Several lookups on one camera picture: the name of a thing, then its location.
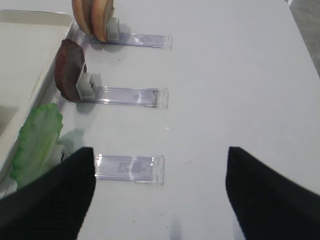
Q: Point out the sesame bun half inner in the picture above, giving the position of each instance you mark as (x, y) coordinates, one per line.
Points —
(101, 13)

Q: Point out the green lettuce leaf standing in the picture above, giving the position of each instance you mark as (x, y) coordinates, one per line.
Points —
(36, 140)

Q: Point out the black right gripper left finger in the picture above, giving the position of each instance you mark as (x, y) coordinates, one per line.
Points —
(54, 206)

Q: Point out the clear holder for lettuce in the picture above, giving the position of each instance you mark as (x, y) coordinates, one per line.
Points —
(135, 169)

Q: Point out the white rectangular tray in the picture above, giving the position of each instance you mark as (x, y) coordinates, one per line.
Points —
(29, 41)

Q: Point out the brown meat patty standing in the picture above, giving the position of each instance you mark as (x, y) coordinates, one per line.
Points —
(69, 63)

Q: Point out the clear holder for patty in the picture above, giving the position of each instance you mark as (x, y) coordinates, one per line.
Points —
(90, 92)

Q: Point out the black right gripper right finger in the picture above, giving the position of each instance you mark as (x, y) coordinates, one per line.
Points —
(267, 205)

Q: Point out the clear holder for buns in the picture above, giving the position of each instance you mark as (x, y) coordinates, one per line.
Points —
(116, 37)

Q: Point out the sesame bun half outer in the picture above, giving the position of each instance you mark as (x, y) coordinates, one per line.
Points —
(82, 14)

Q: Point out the sesame bun half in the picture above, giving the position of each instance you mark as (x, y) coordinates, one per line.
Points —
(82, 14)
(101, 13)

